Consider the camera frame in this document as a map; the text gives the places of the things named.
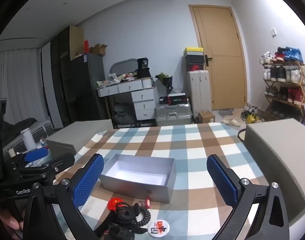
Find bamboo shoe rack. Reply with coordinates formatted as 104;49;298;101
261;62;305;123

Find grey mattress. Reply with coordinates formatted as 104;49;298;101
30;120;54;141

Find black wrapped bouquet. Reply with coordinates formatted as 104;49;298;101
155;72;173;91

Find silver suitcase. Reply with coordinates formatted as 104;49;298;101
154;103;193;127

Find black headband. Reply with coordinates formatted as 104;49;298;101
94;209;118;239

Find silver cardboard box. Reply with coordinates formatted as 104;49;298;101
100;154;176;203

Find person's left hand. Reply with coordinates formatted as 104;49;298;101
0;200;24;239

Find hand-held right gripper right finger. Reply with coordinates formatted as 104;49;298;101
207;154;290;240

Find open cardboard box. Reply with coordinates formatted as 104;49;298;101
89;44;108;56

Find yellow lid shoe box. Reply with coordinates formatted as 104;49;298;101
183;47;203;57

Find white desk with drawers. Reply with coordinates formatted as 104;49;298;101
97;78;159;128

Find beige slippers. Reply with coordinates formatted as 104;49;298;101
222;116;240;127

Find grey door mat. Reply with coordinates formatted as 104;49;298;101
217;108;235;117

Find small cardboard box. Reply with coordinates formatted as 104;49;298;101
198;111;215;124

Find desk clutter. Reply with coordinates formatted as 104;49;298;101
98;72;138;88

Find grey arched mirror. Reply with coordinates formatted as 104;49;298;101
110;58;138;79

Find dark cloth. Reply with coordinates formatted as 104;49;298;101
2;119;38;155

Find grey box right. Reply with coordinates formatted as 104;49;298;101
244;118;305;230

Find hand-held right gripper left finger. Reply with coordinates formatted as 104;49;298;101
21;153;105;240

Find wooden door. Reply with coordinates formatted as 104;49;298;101
189;4;248;111

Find round white badge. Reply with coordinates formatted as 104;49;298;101
148;220;169;237

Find plaid tablecloth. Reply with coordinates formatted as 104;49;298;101
53;122;268;240

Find black box with teal display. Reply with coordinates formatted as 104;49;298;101
167;94;188;105

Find white upright suitcase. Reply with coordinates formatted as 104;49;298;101
187;70;212;117

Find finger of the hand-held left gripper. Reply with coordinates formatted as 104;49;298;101
5;147;49;168
41;152;75;173

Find dark wardrobe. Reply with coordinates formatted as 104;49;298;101
50;25;84;128

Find pile of shoes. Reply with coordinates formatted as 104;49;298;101
240;104;265;124

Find white curtain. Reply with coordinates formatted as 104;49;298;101
0;47;43;127

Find white bottle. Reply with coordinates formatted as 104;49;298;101
21;128;37;152

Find dark grey fridge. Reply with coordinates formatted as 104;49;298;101
70;52;109;124

